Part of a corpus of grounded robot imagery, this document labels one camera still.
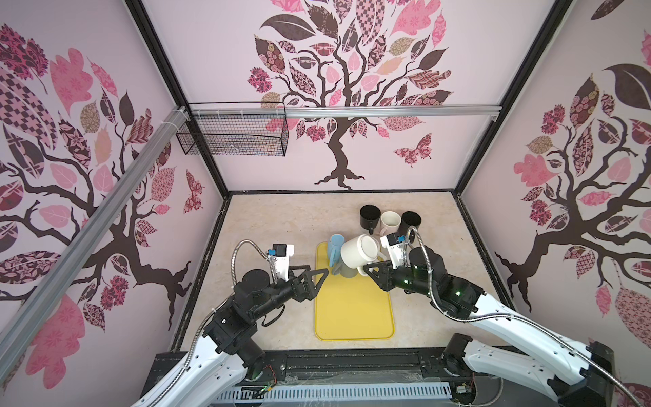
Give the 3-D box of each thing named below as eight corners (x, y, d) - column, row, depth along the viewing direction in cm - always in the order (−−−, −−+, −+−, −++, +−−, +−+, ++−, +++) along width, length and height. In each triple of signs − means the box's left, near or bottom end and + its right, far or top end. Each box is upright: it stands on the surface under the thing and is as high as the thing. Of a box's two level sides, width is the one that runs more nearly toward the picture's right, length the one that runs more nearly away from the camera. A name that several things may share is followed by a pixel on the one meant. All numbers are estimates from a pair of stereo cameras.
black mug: (396, 237, 106) (401, 223, 99) (399, 223, 111) (404, 209, 104) (413, 242, 104) (419, 228, 97) (415, 227, 109) (421, 213, 102)
